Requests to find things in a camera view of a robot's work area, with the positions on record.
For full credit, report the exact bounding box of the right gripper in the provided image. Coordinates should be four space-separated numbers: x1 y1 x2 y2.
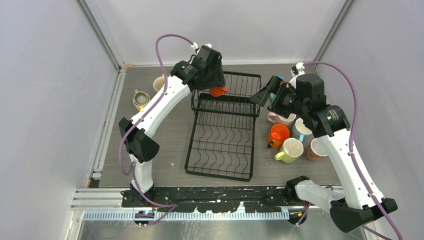
249 75 308 119

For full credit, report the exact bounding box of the pink faceted mug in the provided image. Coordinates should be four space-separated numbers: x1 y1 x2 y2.
267 112 297 127

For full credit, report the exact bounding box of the orange mug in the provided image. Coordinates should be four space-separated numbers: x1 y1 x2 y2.
267 123 290 149
209 86 228 98

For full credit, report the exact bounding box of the orange mug front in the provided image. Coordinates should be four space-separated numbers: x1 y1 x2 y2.
267 123 290 149

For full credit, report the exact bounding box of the light blue mug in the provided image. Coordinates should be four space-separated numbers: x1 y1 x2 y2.
290 117 314 143

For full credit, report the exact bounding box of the cream floral tall mug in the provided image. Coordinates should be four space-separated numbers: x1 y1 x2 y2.
152 75 166 92

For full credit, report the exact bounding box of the light green mug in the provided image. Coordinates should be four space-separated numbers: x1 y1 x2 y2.
274 137 304 164

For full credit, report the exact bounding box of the grey mug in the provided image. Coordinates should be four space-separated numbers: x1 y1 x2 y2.
132 89 151 104

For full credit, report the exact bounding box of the salmon pink mug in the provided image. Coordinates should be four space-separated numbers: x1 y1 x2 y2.
305 138 328 162

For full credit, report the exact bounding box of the yellow mug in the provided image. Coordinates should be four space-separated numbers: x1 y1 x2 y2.
133 101 148 112

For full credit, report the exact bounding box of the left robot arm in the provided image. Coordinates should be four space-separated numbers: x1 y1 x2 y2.
118 43 225 207

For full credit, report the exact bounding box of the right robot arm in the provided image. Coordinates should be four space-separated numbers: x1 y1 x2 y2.
250 74 398 233

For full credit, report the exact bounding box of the toy block building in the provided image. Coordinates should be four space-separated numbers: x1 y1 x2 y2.
269 75 285 103

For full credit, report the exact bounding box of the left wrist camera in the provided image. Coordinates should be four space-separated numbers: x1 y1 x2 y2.
191 42 212 55

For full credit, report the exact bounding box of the black wire dish rack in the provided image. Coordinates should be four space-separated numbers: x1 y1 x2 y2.
184 71 262 182

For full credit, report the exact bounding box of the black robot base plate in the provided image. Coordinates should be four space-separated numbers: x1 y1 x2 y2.
120 185 319 215

